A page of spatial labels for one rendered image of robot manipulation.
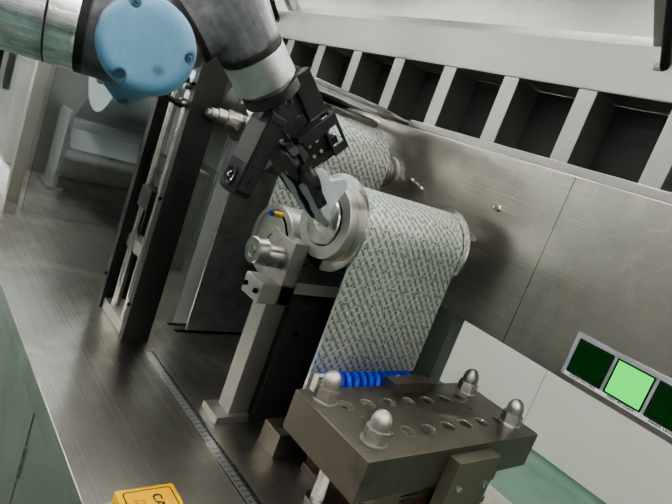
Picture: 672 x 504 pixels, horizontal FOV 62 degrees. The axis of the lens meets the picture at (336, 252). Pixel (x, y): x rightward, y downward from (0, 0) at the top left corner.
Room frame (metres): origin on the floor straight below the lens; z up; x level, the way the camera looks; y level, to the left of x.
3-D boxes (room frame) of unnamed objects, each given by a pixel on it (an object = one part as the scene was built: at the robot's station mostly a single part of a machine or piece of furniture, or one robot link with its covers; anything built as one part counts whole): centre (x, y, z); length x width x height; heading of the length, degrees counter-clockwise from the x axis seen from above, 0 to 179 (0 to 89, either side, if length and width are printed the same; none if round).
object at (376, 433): (0.65, -0.13, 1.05); 0.04 x 0.04 x 0.04
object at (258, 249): (0.79, 0.11, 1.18); 0.04 x 0.02 x 0.04; 42
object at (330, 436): (0.79, -0.21, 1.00); 0.40 x 0.16 x 0.06; 132
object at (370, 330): (0.86, -0.11, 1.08); 0.23 x 0.01 x 0.18; 132
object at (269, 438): (0.86, -0.11, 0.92); 0.28 x 0.04 x 0.04; 132
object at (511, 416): (0.87, -0.36, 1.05); 0.04 x 0.04 x 0.04
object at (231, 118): (0.95, 0.26, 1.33); 0.06 x 0.03 x 0.03; 132
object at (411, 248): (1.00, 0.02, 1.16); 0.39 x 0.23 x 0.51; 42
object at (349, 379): (0.84, -0.12, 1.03); 0.21 x 0.04 x 0.03; 132
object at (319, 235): (0.82, 0.03, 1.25); 0.07 x 0.02 x 0.07; 42
